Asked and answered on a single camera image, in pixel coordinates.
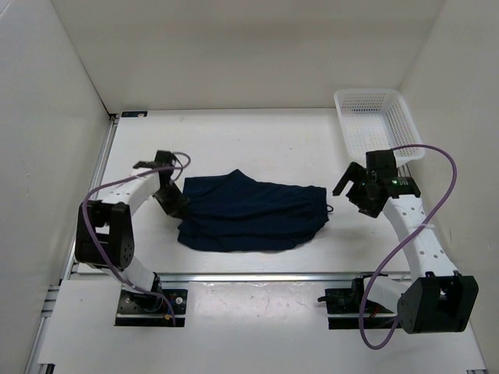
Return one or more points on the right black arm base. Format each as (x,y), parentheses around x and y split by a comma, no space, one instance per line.
(343,306)

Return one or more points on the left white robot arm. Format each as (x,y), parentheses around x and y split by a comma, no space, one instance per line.
(104,234)

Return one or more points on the aluminium front rail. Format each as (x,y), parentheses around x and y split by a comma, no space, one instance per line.
(259,277)

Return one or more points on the aluminium left side rail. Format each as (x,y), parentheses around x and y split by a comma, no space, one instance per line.
(32,366)

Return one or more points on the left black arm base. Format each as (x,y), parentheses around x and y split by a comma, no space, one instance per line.
(138,310)

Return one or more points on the white perforated plastic basket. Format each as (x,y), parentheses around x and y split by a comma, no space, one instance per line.
(377,119)

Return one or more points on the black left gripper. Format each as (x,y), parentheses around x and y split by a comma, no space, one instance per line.
(179,204)

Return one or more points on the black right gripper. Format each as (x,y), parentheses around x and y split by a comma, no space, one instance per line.
(356,173)

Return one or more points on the navy blue shorts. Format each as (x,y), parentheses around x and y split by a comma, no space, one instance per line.
(235,213)

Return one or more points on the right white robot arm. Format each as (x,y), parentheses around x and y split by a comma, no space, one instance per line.
(439,299)

